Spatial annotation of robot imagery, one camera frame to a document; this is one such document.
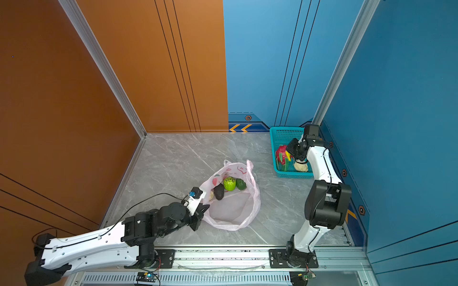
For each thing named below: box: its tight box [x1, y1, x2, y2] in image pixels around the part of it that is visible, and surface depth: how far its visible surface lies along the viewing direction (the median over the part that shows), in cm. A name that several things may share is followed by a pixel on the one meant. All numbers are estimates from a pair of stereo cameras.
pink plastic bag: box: [199, 159, 261, 232], surface depth 84 cm
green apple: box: [223, 176, 237, 192], surface depth 91 cm
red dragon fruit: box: [275, 144, 289, 172], surface depth 101 cm
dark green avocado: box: [235, 178, 247, 191], surface depth 93 cm
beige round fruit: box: [294, 162, 309, 173], surface depth 99 cm
